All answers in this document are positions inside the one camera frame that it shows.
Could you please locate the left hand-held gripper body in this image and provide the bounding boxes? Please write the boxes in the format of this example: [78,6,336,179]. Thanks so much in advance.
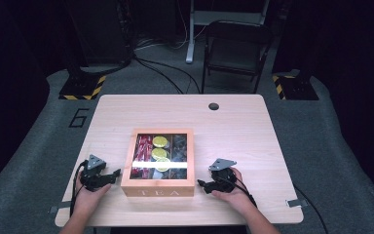
[79,154,112,192]

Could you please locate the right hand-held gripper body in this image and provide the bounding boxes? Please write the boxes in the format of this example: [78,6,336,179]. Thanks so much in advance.
[207,157,239,193]

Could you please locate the wooden tea box glass lid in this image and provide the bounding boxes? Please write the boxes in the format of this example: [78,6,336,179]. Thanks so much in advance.
[120,128,196,198]

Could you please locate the person's right hand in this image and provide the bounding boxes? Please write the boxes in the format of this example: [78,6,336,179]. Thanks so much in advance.
[210,167,256,214]

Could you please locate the person's left hand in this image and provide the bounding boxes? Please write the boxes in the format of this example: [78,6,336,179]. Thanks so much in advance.
[73,180,112,214]

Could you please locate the bundle of red packets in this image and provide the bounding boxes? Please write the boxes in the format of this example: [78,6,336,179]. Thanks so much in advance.
[131,134,153,179]

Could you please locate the dark packets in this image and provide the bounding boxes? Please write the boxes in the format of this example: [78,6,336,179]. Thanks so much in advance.
[171,134,188,179]

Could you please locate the yellow round capsule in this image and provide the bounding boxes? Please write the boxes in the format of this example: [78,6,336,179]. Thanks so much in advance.
[151,147,168,161]
[152,136,169,148]
[155,157,171,173]

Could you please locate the black stand base hazard stripes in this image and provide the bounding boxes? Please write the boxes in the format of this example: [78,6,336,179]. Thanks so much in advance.
[271,68,319,101]
[58,66,107,101]

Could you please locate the black folding chair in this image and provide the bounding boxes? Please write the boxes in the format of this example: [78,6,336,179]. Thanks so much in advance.
[201,20,275,95]

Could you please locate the white metal stand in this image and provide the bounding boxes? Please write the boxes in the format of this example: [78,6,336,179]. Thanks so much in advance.
[185,0,271,64]

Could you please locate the dark cabinet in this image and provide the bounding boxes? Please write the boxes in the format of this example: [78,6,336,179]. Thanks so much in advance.
[65,0,134,67]

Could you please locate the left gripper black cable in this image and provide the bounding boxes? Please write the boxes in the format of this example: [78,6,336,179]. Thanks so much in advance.
[69,159,90,218]

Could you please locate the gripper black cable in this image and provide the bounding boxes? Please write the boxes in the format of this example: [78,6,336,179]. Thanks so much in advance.
[222,175,258,209]
[69,159,90,218]

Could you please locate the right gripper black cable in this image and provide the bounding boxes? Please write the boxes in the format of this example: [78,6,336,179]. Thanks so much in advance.
[222,175,258,209]

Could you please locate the grey metal table bracket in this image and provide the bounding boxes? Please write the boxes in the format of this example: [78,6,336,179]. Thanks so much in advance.
[284,198,309,209]
[49,201,73,215]

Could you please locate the thin black floor cable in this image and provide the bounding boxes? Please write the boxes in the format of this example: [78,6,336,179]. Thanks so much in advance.
[292,184,330,234]

